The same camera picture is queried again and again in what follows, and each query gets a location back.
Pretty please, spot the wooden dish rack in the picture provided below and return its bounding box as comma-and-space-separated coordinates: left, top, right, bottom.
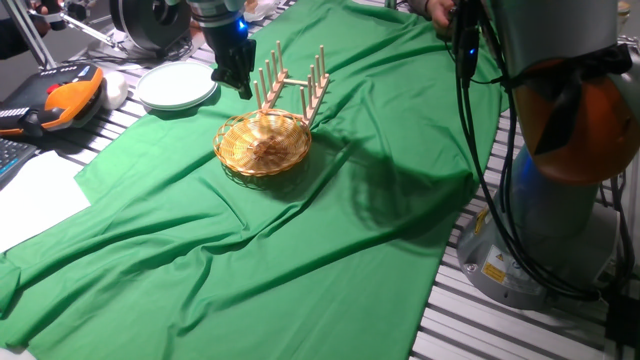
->
252, 40, 331, 129

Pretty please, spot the white round plate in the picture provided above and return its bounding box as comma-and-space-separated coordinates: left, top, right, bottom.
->
135, 60, 220, 112

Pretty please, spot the hand with brown sleeve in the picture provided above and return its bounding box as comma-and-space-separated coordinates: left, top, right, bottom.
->
425, 0, 455, 37

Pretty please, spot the black round fan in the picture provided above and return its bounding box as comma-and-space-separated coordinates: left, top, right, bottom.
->
108, 0, 194, 54

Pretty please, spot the orange black teach pendant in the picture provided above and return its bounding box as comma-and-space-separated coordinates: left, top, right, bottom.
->
0, 63, 106, 139

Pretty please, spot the orange wicker basket dish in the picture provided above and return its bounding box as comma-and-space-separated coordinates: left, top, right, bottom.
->
212, 108, 313, 178

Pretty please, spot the dark sleeved forearm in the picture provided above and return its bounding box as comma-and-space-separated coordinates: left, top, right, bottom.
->
0, 14, 51, 60

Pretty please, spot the green cloth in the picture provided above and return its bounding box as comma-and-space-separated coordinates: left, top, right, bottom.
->
0, 0, 514, 360

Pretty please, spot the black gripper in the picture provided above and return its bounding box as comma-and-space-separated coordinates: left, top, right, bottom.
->
202, 19, 257, 100

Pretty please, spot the white paper sheet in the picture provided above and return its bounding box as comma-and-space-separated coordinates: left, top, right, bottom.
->
0, 149, 92, 254

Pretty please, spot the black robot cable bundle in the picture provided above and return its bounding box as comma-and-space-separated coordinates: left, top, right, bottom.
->
447, 0, 636, 306

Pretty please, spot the black computer keyboard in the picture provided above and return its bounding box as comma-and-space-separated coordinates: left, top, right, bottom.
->
0, 137, 39, 187

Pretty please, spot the clear bag with yellow items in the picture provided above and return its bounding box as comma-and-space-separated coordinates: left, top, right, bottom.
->
243, 0, 279, 22

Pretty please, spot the grey tripod leg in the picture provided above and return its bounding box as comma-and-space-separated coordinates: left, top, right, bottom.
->
57, 2, 124, 51
4, 0, 57, 70

